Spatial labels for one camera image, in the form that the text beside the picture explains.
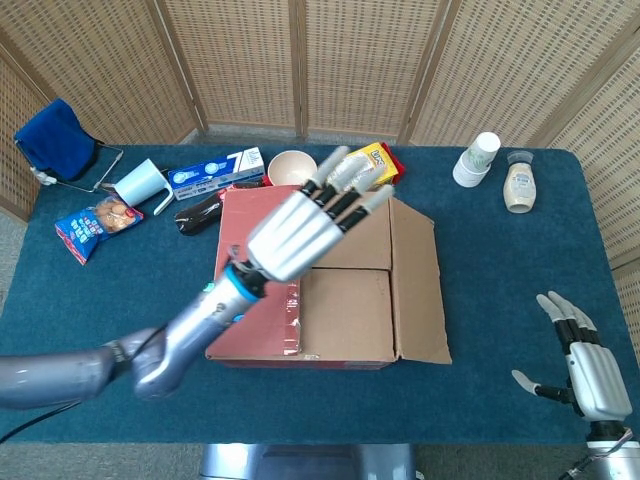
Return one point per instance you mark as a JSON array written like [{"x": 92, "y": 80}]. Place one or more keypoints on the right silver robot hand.
[{"x": 597, "y": 382}]

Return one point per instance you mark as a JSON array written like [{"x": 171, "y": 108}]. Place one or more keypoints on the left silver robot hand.
[{"x": 287, "y": 237}]

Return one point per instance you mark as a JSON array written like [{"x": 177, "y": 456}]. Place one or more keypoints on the red cardboard shipping box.
[{"x": 345, "y": 310}]

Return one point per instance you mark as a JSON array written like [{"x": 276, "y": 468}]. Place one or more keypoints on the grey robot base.
[{"x": 310, "y": 462}]

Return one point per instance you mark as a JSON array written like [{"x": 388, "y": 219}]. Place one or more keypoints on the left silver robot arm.
[{"x": 195, "y": 325}]

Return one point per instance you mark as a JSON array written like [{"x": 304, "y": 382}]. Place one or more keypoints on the blue white toothpaste box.
[{"x": 215, "y": 172}]

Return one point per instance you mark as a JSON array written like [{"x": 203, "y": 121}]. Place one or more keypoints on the beige bowl red outside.
[{"x": 292, "y": 167}]

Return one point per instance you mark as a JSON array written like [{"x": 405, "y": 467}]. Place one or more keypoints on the dark cola bottle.
[{"x": 197, "y": 217}]

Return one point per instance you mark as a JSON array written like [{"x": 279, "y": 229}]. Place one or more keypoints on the yellow noodle packet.
[{"x": 382, "y": 160}]

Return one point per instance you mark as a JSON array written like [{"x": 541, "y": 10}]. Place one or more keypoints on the light blue plastic mug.
[{"x": 137, "y": 182}]

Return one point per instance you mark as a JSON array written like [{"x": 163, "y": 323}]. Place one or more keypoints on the woven folding screen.
[{"x": 240, "y": 60}]

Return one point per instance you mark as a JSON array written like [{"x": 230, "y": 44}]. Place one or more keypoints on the blue cookie snack bag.
[{"x": 97, "y": 225}]

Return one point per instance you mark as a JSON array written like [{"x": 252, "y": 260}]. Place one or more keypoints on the stack of paper cups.
[{"x": 475, "y": 160}]

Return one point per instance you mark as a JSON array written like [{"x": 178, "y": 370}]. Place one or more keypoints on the mayonnaise squeeze bottle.
[{"x": 520, "y": 187}]

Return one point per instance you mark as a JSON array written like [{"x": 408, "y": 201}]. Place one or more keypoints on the blue towel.
[{"x": 57, "y": 137}]

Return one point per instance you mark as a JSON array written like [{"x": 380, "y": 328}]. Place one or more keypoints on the small white clip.
[{"x": 44, "y": 176}]

